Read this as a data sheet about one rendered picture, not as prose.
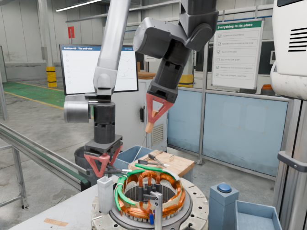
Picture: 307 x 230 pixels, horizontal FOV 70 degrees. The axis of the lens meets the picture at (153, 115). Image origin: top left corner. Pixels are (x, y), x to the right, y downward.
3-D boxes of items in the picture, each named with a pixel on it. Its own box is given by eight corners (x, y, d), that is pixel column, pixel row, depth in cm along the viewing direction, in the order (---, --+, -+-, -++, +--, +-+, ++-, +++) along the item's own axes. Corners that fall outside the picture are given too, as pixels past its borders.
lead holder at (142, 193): (137, 200, 47) (136, 186, 46) (148, 190, 50) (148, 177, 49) (151, 206, 45) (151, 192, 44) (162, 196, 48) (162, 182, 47)
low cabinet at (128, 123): (169, 155, 343) (171, 77, 313) (145, 169, 302) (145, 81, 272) (124, 140, 407) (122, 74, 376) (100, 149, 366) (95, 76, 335)
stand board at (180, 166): (128, 170, 89) (128, 164, 89) (156, 154, 104) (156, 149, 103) (169, 187, 78) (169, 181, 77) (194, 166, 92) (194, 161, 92)
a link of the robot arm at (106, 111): (115, 102, 56) (114, 97, 61) (87, 101, 54) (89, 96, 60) (115, 128, 58) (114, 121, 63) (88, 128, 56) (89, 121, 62)
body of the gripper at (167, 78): (146, 91, 48) (158, 59, 46) (151, 83, 58) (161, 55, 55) (175, 102, 48) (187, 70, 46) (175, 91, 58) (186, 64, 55)
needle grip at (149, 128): (144, 131, 56) (152, 110, 54) (145, 128, 57) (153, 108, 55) (150, 133, 56) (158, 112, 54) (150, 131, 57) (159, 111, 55)
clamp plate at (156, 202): (157, 208, 46) (157, 196, 45) (149, 203, 47) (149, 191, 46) (159, 206, 46) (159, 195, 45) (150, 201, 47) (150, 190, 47)
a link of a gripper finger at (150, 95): (136, 121, 53) (149, 84, 49) (140, 112, 59) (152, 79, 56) (163, 130, 53) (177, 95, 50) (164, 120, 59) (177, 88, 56)
